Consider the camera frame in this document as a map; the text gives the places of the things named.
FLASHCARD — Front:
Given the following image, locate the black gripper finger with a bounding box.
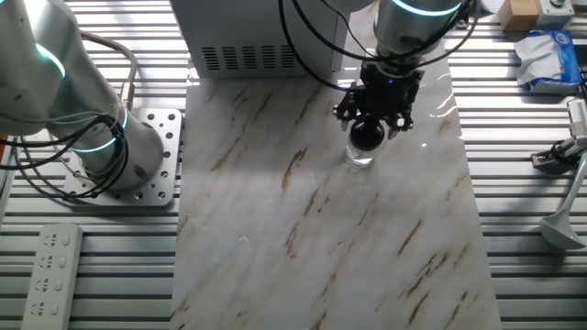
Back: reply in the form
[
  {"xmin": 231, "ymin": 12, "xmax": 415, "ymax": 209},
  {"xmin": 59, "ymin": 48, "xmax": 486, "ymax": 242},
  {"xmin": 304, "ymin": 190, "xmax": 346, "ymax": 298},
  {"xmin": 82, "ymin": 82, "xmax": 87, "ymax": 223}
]
[
  {"xmin": 332, "ymin": 84, "xmax": 366, "ymax": 134},
  {"xmin": 386, "ymin": 103, "xmax": 416, "ymax": 141}
]

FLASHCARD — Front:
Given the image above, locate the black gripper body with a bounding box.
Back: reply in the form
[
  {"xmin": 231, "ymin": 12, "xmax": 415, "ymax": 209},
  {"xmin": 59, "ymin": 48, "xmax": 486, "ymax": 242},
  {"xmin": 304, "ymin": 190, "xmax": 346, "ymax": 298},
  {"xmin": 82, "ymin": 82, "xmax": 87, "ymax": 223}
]
[{"xmin": 358, "ymin": 63, "xmax": 424, "ymax": 121}]

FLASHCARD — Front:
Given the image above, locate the small clear glass jar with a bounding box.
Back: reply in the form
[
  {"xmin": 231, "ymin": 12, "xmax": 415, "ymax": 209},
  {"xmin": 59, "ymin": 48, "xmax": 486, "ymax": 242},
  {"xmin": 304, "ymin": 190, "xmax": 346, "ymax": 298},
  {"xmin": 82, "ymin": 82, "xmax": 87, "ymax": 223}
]
[{"xmin": 344, "ymin": 137, "xmax": 381, "ymax": 170}]

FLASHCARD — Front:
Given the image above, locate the white marble pattern board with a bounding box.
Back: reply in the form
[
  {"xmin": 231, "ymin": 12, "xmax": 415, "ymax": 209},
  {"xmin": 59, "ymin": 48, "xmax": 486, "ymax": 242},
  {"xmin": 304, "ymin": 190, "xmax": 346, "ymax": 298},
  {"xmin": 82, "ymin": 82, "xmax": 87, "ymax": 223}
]
[{"xmin": 169, "ymin": 27, "xmax": 504, "ymax": 330}]

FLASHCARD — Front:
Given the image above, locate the silver metal vented box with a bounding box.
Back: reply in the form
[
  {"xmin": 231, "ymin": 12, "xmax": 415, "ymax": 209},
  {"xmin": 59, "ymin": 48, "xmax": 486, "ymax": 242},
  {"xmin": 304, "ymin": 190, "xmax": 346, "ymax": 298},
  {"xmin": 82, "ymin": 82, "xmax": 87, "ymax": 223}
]
[{"xmin": 168, "ymin": 0, "xmax": 349, "ymax": 80}]

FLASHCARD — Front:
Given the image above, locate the small cardboard box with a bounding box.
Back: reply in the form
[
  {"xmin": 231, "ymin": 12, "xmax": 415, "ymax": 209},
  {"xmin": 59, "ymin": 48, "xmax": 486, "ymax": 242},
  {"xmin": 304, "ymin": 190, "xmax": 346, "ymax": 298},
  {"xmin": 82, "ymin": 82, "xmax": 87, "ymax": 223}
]
[{"xmin": 497, "ymin": 0, "xmax": 541, "ymax": 32}]

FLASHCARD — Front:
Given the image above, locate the blue white tissue pack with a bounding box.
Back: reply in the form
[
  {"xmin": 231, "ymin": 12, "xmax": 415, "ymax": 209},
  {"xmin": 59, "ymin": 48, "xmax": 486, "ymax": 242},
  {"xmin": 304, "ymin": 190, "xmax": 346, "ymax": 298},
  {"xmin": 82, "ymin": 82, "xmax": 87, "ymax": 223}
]
[{"xmin": 513, "ymin": 29, "xmax": 584, "ymax": 95}]

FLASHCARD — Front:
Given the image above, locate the grey push button box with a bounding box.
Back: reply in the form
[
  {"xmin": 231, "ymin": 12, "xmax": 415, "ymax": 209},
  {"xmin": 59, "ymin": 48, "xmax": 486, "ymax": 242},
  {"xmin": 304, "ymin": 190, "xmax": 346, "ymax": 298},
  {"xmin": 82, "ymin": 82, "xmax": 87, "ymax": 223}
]
[{"xmin": 535, "ymin": 0, "xmax": 575, "ymax": 27}]

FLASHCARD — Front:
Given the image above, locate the grey plastic ladle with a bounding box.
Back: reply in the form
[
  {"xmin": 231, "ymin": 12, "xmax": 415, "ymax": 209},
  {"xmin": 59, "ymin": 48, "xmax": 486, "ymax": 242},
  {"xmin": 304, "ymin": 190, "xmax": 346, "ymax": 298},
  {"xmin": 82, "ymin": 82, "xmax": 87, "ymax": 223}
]
[{"xmin": 538, "ymin": 150, "xmax": 587, "ymax": 252}]

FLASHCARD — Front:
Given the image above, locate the white power strip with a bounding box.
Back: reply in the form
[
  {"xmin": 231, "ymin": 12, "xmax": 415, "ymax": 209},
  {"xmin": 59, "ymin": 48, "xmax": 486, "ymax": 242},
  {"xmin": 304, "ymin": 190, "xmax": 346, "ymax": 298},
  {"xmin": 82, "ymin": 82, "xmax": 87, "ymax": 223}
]
[{"xmin": 20, "ymin": 223, "xmax": 84, "ymax": 330}]

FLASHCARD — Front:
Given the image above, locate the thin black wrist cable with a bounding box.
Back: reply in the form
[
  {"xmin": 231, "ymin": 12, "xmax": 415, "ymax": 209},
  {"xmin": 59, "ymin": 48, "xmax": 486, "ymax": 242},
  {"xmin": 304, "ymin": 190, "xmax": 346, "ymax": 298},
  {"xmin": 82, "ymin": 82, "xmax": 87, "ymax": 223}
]
[{"xmin": 291, "ymin": 0, "xmax": 478, "ymax": 70}]

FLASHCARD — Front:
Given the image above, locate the thick black wrist cable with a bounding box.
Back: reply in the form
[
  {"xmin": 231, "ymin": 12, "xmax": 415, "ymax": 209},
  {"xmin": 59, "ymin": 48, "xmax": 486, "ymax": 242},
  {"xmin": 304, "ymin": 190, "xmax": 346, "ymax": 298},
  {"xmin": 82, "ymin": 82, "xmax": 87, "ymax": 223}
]
[{"xmin": 277, "ymin": 0, "xmax": 354, "ymax": 93}]

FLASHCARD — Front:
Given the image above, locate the silver ribbed depth camera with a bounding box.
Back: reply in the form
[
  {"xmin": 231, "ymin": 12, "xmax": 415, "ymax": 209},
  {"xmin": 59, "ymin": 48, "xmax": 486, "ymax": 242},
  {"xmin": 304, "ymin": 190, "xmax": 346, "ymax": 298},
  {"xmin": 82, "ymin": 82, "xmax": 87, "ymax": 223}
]
[{"xmin": 567, "ymin": 97, "xmax": 587, "ymax": 138}]

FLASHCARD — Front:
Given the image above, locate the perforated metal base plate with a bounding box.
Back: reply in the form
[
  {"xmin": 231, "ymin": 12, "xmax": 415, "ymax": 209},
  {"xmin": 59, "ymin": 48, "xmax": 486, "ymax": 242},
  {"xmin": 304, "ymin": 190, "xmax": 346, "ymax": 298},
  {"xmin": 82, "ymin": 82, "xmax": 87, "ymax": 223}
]
[{"xmin": 62, "ymin": 107, "xmax": 183, "ymax": 208}]

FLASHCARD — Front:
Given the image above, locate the thick grey cable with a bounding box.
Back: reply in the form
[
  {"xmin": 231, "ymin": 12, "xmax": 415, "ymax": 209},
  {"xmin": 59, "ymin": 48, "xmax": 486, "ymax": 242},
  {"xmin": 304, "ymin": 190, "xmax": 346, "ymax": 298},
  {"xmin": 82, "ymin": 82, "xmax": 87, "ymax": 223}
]
[{"xmin": 80, "ymin": 30, "xmax": 138, "ymax": 112}]

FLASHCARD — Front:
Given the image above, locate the looped black cable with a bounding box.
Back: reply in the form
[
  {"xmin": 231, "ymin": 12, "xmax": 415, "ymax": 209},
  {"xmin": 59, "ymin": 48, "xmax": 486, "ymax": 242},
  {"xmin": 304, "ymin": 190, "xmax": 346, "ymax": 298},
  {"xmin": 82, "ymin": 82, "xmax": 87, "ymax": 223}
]
[{"xmin": 0, "ymin": 114, "xmax": 130, "ymax": 202}]

